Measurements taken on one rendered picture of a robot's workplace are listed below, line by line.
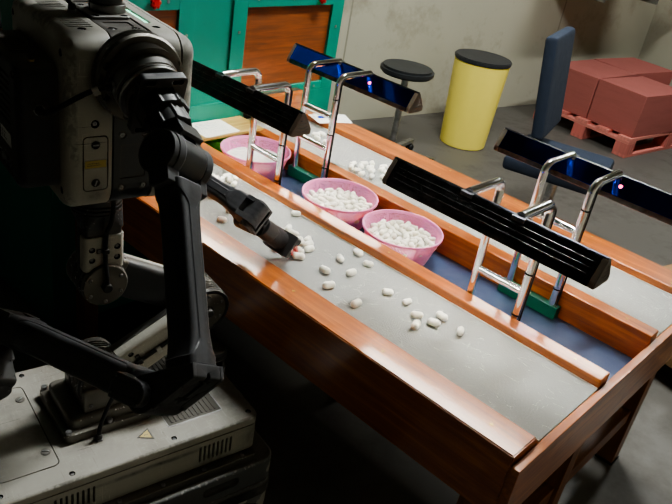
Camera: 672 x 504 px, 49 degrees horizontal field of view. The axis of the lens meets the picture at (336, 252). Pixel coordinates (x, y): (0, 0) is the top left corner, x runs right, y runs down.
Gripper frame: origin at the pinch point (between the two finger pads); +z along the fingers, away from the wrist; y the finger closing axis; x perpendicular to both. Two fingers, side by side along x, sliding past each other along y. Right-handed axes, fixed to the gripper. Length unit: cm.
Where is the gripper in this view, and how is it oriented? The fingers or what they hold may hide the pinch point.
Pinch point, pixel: (295, 251)
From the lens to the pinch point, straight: 215.6
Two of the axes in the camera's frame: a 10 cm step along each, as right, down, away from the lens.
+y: -7.1, -4.3, 5.6
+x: -5.5, 8.3, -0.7
